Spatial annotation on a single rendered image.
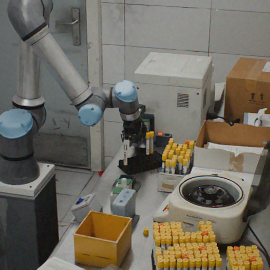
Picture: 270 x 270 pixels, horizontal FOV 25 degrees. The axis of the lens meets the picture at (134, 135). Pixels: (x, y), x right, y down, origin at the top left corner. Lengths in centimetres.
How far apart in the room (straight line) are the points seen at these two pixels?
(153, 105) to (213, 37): 132
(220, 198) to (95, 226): 40
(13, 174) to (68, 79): 40
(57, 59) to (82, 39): 183
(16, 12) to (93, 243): 76
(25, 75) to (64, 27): 168
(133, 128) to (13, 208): 51
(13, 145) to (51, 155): 209
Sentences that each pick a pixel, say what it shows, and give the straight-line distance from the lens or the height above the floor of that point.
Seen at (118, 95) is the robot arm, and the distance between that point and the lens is 209.
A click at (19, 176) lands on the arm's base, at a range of 215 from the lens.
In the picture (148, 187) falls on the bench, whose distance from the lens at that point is 216.
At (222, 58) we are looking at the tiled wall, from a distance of 368.
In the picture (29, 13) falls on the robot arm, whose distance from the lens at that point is 196.
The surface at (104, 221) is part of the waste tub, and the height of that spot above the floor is 95.
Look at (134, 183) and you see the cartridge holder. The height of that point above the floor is 89.
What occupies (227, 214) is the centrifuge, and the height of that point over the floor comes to 99.
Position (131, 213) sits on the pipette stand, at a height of 91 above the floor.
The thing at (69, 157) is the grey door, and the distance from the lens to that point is 414.
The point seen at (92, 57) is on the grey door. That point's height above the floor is 80.
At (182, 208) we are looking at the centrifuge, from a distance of 183.
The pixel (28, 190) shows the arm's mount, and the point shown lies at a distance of 212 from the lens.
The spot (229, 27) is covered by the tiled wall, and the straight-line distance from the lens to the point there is 363.
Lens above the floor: 194
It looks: 25 degrees down
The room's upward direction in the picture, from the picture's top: straight up
